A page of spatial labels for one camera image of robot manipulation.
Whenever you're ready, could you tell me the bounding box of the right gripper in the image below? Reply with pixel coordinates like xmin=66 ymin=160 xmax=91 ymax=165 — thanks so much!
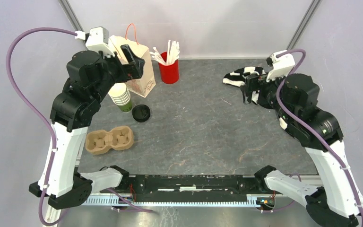
xmin=241 ymin=69 xmax=296 ymax=123

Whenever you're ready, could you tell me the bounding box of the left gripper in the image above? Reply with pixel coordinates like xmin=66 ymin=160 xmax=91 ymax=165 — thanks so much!
xmin=92 ymin=44 xmax=145 ymax=103

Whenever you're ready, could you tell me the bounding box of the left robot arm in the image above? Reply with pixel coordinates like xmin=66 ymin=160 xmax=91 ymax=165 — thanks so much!
xmin=29 ymin=44 xmax=145 ymax=210

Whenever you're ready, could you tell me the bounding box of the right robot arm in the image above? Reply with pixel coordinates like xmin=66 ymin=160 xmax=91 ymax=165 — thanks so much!
xmin=241 ymin=73 xmax=363 ymax=227

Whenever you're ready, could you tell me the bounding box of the brown paper takeout bag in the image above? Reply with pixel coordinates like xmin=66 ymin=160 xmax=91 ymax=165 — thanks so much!
xmin=109 ymin=23 xmax=156 ymax=98

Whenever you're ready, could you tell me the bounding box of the stack of paper cups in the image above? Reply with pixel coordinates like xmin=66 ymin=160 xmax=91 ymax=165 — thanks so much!
xmin=108 ymin=83 xmax=133 ymax=113

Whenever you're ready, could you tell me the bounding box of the black white striped cloth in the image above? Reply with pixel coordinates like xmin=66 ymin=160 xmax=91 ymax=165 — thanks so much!
xmin=222 ymin=66 xmax=267 ymax=105

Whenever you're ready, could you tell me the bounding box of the stack of black lids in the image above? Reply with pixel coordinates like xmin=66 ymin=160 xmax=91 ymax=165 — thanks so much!
xmin=132 ymin=105 xmax=151 ymax=122

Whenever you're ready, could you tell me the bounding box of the red cup holder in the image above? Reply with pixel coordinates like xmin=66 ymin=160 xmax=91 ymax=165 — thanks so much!
xmin=158 ymin=60 xmax=179 ymax=84

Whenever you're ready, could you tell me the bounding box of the white wrapped straws bundle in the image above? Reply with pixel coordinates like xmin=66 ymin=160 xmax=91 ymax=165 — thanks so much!
xmin=149 ymin=40 xmax=180 ymax=66

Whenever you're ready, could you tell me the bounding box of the cardboard cup carrier tray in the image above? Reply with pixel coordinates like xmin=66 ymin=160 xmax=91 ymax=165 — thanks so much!
xmin=85 ymin=125 xmax=134 ymax=155

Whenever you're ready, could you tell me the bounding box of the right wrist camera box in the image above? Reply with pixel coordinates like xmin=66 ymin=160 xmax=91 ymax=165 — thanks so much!
xmin=266 ymin=50 xmax=296 ymax=82

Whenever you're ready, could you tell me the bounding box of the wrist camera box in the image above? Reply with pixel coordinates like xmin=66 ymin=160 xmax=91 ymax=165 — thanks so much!
xmin=266 ymin=50 xmax=296 ymax=82
xmin=86 ymin=26 xmax=115 ymax=56

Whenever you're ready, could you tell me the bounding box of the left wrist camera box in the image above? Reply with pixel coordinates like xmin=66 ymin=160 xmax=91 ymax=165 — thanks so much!
xmin=86 ymin=26 xmax=115 ymax=56

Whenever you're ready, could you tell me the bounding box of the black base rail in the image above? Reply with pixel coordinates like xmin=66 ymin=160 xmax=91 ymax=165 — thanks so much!
xmin=100 ymin=174 xmax=287 ymax=204

